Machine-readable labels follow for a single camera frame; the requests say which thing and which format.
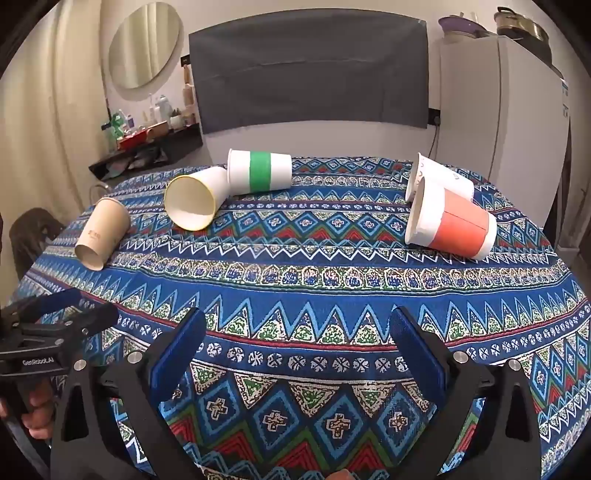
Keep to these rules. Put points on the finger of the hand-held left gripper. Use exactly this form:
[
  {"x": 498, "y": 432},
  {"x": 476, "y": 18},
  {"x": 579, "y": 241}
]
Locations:
[
  {"x": 87, "y": 323},
  {"x": 51, "y": 300}
]

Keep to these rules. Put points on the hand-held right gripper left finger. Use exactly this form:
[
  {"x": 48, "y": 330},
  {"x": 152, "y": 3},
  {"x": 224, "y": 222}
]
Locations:
[{"x": 178, "y": 357}]

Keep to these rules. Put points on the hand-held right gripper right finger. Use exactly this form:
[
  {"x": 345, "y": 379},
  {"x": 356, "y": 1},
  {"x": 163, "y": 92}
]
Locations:
[{"x": 418, "y": 353}]

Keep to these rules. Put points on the brown paper cup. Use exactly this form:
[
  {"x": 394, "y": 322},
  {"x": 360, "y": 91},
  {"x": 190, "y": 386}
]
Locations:
[{"x": 102, "y": 230}]

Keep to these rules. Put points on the white cup with orange band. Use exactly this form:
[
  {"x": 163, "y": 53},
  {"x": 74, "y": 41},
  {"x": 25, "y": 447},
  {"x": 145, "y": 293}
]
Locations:
[{"x": 461, "y": 226}]

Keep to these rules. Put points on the white cup with yellow rim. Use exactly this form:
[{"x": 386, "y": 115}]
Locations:
[{"x": 189, "y": 201}]

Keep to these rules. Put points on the plain white paper cup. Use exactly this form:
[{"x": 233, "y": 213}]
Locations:
[{"x": 445, "y": 177}]

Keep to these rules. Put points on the white cup with green band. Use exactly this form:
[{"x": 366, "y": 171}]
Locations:
[{"x": 261, "y": 170}]

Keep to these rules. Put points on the person's left hand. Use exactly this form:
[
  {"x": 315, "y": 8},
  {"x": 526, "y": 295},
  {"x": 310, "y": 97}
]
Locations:
[{"x": 39, "y": 406}]

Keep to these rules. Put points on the brown chair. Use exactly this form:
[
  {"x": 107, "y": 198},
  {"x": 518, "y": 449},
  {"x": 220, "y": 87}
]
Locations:
[{"x": 34, "y": 235}]

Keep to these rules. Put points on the blue patterned tablecloth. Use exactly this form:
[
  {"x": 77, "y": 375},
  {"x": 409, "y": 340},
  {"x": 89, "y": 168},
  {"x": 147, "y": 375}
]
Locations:
[{"x": 304, "y": 281}]

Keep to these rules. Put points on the cream curtain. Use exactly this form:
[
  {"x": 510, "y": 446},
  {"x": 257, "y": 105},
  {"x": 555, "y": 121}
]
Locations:
[{"x": 46, "y": 120}]

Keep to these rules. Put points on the red box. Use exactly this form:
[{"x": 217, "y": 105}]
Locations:
[{"x": 136, "y": 140}]

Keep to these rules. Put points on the green spray bottle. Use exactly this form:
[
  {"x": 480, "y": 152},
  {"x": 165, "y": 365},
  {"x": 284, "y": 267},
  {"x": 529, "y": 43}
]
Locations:
[{"x": 117, "y": 123}]

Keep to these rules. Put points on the black side shelf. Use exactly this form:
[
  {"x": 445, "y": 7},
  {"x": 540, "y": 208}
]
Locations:
[{"x": 175, "y": 141}]

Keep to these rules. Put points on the white bottle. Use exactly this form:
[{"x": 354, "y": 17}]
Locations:
[{"x": 161, "y": 108}]

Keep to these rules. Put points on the white refrigerator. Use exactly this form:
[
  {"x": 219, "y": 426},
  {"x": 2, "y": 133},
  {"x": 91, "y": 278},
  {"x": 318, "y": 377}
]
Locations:
[{"x": 508, "y": 120}]

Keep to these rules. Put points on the dark grey cloth cover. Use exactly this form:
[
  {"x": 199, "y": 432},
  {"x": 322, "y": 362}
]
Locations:
[{"x": 304, "y": 74}]

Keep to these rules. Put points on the purple bowl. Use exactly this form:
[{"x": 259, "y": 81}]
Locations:
[{"x": 459, "y": 26}]

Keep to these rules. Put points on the metal cooking pot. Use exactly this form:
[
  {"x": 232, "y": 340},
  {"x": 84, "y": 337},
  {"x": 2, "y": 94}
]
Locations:
[{"x": 521, "y": 23}]

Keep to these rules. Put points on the black wall socket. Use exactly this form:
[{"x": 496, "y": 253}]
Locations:
[{"x": 435, "y": 116}]

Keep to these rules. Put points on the oval wall mirror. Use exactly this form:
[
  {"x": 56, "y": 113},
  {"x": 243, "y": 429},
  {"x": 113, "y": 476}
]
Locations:
[{"x": 143, "y": 44}]

